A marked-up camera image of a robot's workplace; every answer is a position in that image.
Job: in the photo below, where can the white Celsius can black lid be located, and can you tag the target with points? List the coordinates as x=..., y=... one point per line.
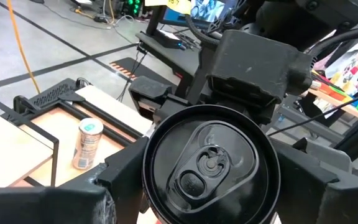
x=210, y=168

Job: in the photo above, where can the black mat orange stripes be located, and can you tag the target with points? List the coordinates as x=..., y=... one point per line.
x=121, y=69

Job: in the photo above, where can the yellow paper note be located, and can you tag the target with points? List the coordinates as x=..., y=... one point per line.
x=179, y=6

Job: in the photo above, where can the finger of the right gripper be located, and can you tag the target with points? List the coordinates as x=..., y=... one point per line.
x=270, y=114
x=166, y=109

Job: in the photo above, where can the white teal patterned panel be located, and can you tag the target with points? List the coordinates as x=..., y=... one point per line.
x=210, y=9

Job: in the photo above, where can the small black desk device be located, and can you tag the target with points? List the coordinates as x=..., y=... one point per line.
x=169, y=39

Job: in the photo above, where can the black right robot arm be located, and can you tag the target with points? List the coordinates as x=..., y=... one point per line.
x=306, y=18

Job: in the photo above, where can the black computer green lights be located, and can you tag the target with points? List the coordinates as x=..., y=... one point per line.
x=132, y=4

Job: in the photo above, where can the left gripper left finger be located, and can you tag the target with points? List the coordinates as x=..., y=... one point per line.
x=57, y=205

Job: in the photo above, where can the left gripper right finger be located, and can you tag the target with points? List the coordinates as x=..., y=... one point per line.
x=322, y=202

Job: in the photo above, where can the black aluminium rig frame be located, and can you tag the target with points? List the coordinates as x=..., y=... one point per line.
x=104, y=123

